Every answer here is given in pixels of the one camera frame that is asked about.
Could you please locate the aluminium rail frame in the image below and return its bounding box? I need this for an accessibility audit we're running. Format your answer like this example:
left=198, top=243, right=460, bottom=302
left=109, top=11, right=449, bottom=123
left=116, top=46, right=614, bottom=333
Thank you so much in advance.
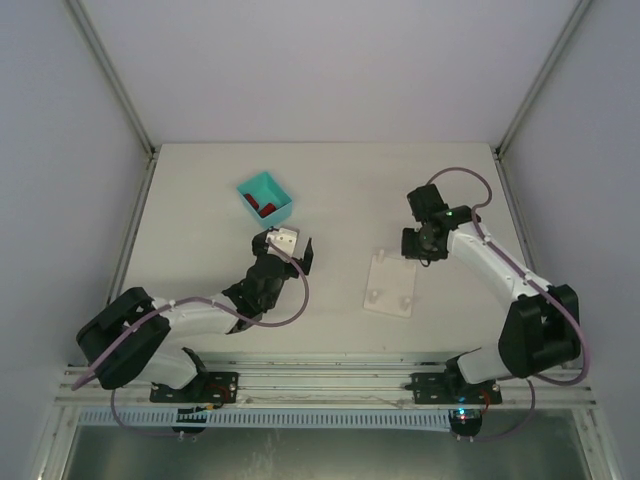
left=53, top=144, right=596, bottom=412

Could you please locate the white slotted cable duct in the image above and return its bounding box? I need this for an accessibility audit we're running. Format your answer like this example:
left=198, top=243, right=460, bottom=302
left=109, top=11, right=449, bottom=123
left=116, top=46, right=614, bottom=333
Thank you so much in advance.
left=79, top=407, right=451, bottom=432

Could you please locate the white peg base plate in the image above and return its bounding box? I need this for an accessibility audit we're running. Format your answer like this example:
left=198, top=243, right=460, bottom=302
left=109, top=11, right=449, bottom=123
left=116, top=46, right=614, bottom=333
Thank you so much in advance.
left=363, top=249, right=417, bottom=319

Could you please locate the teal plastic bin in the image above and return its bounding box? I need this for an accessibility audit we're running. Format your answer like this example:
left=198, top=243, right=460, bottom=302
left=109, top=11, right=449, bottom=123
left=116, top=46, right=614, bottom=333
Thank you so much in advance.
left=236, top=171, right=294, bottom=230

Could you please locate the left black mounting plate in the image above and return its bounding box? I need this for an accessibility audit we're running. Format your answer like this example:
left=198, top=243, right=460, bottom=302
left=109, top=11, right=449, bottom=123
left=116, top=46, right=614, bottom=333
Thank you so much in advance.
left=149, top=371, right=239, bottom=405

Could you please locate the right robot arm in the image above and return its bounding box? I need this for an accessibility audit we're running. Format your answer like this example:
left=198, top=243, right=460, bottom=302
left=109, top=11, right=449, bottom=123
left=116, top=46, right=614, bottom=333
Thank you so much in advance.
left=401, top=184, right=582, bottom=385

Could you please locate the left aluminium corner post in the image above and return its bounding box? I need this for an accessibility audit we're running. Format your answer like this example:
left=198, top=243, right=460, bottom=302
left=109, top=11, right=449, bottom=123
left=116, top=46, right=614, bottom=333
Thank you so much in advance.
left=64, top=0, right=156, bottom=158

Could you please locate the short red spring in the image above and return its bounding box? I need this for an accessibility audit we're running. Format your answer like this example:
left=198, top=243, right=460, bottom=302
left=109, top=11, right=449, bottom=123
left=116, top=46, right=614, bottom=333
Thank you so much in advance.
left=244, top=194, right=259, bottom=210

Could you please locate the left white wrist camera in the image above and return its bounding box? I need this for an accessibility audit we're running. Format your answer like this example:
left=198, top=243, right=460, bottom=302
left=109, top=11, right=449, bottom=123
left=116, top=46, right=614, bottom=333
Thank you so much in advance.
left=265, top=227, right=299, bottom=257

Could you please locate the right aluminium corner post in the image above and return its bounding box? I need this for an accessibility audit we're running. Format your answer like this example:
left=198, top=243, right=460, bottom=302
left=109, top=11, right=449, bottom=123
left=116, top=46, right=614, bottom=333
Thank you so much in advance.
left=493, top=0, right=594, bottom=162

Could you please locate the aluminium corner post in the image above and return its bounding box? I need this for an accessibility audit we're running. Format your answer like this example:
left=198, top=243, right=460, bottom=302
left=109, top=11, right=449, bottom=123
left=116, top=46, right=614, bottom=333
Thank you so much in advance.
left=64, top=0, right=156, bottom=158
left=493, top=0, right=594, bottom=162

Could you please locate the black mounting plate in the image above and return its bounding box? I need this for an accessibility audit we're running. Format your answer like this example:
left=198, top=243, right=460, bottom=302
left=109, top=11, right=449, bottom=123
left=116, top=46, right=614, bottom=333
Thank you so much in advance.
left=404, top=372, right=503, bottom=405
left=149, top=371, right=239, bottom=405

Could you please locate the long red spring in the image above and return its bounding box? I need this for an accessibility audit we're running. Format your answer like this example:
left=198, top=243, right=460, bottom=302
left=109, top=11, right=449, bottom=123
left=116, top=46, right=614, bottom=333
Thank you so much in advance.
left=258, top=203, right=277, bottom=218

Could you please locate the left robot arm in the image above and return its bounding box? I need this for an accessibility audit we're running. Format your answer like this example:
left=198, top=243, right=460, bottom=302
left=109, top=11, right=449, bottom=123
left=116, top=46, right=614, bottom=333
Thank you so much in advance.
left=72, top=227, right=314, bottom=391

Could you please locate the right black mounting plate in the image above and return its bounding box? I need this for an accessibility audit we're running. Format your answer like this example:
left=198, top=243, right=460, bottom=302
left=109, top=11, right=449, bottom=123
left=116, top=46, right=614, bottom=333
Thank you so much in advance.
left=404, top=372, right=503, bottom=405

